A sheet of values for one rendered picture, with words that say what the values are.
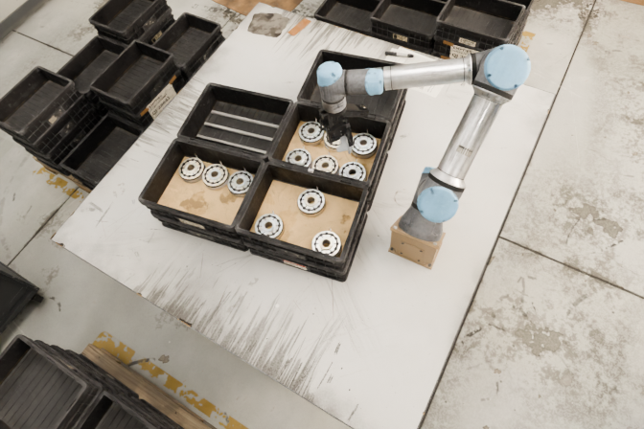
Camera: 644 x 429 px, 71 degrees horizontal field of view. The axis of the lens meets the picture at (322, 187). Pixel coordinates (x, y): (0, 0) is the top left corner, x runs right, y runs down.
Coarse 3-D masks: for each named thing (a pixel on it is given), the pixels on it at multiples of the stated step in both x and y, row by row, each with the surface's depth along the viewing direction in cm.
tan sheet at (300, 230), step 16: (272, 192) 173; (288, 192) 172; (272, 208) 170; (288, 208) 169; (336, 208) 167; (352, 208) 166; (288, 224) 166; (304, 224) 165; (320, 224) 164; (336, 224) 164; (288, 240) 162; (304, 240) 162
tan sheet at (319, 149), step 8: (296, 136) 185; (296, 144) 183; (320, 144) 182; (312, 152) 180; (320, 152) 180; (328, 152) 180; (336, 152) 179; (344, 152) 179; (376, 152) 177; (312, 160) 179; (344, 160) 177; (352, 160) 177; (360, 160) 176; (368, 160) 176; (368, 168) 174
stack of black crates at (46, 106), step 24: (48, 72) 254; (24, 96) 257; (48, 96) 259; (72, 96) 252; (0, 120) 250; (24, 120) 251; (48, 120) 245; (72, 120) 258; (96, 120) 273; (24, 144) 257; (48, 144) 251; (72, 144) 264
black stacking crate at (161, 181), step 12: (180, 144) 179; (168, 156) 175; (180, 156) 183; (192, 156) 185; (204, 156) 181; (216, 156) 177; (228, 156) 174; (168, 168) 177; (240, 168) 179; (252, 168) 175; (156, 180) 172; (168, 180) 179; (156, 192) 174; (168, 216) 172; (180, 216) 167; (204, 228) 167; (216, 228) 163
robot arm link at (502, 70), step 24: (504, 48) 118; (480, 72) 125; (504, 72) 119; (528, 72) 118; (480, 96) 125; (504, 96) 122; (480, 120) 126; (456, 144) 130; (480, 144) 129; (456, 168) 130; (432, 192) 131; (456, 192) 132; (432, 216) 134
